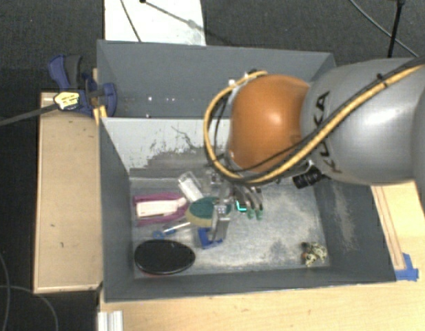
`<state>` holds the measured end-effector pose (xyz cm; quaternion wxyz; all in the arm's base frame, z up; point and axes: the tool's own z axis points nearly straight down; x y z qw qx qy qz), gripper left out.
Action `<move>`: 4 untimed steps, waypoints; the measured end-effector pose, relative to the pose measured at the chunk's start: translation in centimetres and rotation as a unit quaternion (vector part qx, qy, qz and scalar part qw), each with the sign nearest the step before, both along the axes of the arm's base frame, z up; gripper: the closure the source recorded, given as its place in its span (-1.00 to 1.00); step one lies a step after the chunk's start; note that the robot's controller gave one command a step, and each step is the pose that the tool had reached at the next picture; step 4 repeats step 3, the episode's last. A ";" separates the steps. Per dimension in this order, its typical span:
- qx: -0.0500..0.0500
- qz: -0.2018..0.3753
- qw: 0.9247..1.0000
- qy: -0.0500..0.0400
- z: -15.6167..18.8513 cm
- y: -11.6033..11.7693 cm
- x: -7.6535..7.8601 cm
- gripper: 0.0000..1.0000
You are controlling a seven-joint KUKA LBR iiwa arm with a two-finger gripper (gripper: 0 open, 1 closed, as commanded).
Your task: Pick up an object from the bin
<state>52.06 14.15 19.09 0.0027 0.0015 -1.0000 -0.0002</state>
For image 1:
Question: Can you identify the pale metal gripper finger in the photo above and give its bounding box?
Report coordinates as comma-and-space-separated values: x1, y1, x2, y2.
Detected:
214, 203, 231, 243
209, 210, 220, 243

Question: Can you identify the blue plastic block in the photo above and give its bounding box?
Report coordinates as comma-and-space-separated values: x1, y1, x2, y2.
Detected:
197, 227, 225, 250

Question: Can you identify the green and yellow round sponge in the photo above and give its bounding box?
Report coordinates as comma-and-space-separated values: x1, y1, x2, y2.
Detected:
184, 196, 221, 229

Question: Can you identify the grey metal bin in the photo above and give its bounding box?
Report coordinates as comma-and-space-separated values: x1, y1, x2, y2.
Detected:
95, 39, 397, 303

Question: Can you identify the black oval case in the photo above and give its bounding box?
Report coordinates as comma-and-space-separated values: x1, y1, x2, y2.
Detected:
133, 239, 197, 277

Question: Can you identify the camouflage toy animal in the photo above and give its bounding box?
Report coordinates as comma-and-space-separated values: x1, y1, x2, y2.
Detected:
300, 241, 329, 268

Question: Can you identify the pale wood flat board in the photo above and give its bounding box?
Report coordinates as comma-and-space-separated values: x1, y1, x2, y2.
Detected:
32, 91, 105, 294

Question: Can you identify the small blue-handled tool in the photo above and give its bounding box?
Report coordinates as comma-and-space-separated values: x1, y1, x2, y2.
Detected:
152, 221, 191, 239

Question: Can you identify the black cylinder on white bracket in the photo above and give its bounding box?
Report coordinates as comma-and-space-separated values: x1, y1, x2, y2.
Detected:
291, 160, 324, 190

